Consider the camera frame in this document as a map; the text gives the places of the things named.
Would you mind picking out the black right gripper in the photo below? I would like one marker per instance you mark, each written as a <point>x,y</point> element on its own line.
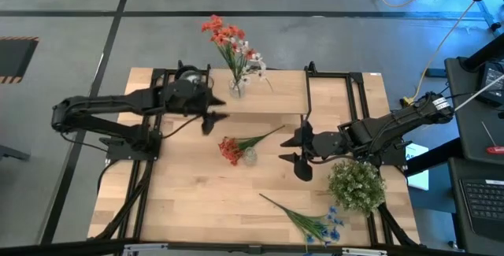
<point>330,143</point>

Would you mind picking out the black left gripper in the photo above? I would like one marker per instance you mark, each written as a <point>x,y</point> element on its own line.
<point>193,101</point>

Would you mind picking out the red artificial flower bunch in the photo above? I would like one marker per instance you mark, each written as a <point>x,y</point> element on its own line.
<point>230,149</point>
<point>220,35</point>

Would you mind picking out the blue artificial flower bunch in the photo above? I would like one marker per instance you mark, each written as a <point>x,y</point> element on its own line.
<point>303,220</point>

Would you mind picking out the white artificial flower bunch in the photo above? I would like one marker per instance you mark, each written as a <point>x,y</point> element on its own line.
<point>258,57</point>

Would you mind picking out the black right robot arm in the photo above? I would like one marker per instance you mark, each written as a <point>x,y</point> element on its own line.
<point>393,126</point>

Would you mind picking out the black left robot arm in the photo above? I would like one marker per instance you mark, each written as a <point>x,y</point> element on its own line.
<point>102,102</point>

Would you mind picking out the green bushy potted plant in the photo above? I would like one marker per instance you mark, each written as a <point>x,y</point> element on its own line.
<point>356,185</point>

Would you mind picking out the white box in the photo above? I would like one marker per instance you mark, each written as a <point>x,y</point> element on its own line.
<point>419,177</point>

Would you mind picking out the black side desk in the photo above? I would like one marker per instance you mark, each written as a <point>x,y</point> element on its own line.
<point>468,130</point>

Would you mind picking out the black keyboard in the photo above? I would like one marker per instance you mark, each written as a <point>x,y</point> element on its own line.
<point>484,201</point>

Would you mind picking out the black hazard-striped floor hatch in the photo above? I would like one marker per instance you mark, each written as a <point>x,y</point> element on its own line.
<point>15,59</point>

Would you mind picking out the grey stand foot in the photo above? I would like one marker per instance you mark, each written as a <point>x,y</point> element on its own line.
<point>12,151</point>

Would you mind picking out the light blue metal stand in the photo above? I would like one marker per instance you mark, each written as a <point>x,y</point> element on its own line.
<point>486,12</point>

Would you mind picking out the black aluminium rail frame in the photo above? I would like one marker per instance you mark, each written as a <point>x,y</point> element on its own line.
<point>334,75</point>
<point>158,75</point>

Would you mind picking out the black frame crossbar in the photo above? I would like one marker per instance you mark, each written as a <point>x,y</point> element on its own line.
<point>252,249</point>

